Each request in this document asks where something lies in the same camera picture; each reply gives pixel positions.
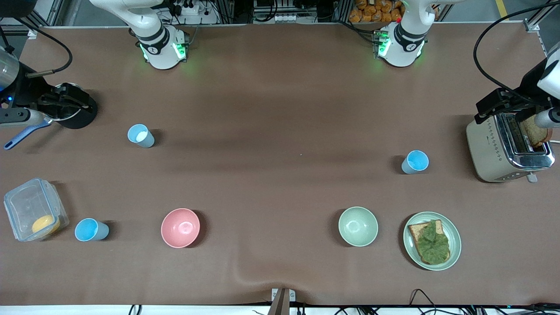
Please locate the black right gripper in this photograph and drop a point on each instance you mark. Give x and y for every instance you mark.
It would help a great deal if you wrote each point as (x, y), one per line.
(29, 99)

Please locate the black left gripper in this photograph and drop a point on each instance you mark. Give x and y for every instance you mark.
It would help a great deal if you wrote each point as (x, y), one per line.
(521, 92)

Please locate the blue plastic cup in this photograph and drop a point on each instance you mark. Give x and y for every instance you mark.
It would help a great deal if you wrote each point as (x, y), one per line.
(148, 141)
(87, 229)
(415, 161)

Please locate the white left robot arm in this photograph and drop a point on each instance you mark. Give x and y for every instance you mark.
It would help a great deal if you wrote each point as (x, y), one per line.
(404, 41)

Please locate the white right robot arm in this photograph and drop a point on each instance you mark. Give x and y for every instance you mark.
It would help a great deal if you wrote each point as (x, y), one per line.
(159, 48)

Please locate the dark brown bread slice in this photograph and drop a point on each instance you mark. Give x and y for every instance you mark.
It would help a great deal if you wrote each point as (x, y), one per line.
(534, 133)

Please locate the beige and chrome toaster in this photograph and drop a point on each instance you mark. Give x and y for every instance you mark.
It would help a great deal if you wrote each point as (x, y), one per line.
(485, 148)

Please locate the clear plastic food container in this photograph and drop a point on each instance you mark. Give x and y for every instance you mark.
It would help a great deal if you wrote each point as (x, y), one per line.
(26, 205)

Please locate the orange round food piece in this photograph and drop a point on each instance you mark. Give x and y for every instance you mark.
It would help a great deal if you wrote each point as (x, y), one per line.
(45, 224)

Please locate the pale green plate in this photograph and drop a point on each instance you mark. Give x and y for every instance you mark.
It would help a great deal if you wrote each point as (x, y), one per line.
(455, 240)

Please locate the light brown bread slice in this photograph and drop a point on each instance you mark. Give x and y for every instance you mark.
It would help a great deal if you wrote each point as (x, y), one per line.
(414, 232)

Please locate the green lettuce leaf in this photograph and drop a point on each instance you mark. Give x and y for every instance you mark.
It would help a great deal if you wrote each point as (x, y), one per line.
(433, 245)

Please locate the white power strip with plugs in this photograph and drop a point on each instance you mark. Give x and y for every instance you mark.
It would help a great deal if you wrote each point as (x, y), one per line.
(188, 8)

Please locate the orange packaged snacks pile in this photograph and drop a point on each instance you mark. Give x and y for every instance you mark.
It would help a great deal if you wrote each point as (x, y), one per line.
(374, 12)

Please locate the pink bowl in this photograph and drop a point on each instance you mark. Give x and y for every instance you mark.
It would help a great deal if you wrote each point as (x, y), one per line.
(180, 227)

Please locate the pale green bowl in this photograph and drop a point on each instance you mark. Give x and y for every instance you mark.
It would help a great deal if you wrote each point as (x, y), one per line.
(358, 226)

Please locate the brown table cloth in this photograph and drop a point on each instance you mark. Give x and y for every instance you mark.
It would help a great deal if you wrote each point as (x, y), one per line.
(262, 183)

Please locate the metal corner bracket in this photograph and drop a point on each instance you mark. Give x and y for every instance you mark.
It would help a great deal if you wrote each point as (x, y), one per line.
(531, 26)
(31, 34)

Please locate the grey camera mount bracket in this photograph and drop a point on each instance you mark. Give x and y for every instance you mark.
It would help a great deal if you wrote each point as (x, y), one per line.
(282, 299)

